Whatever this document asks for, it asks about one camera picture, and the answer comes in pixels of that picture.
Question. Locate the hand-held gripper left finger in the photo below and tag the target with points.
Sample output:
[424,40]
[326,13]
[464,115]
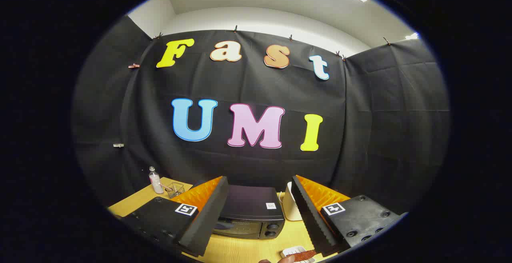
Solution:
[208,219]

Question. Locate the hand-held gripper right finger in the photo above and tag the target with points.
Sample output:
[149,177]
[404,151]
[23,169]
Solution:
[312,219]

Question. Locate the reddish brown meat piece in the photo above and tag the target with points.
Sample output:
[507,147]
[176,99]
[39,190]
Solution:
[304,255]

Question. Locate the black toaster oven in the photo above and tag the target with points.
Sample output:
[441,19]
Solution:
[252,203]

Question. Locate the white pop-up toaster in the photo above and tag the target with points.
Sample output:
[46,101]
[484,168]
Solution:
[290,209]

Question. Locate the white rectangular tray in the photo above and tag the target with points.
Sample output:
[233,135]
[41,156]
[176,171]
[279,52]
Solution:
[288,251]

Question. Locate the pink striped straw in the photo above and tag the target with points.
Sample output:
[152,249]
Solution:
[166,186]

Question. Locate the small clear plastic bottle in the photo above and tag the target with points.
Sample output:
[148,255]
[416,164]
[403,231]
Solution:
[156,183]

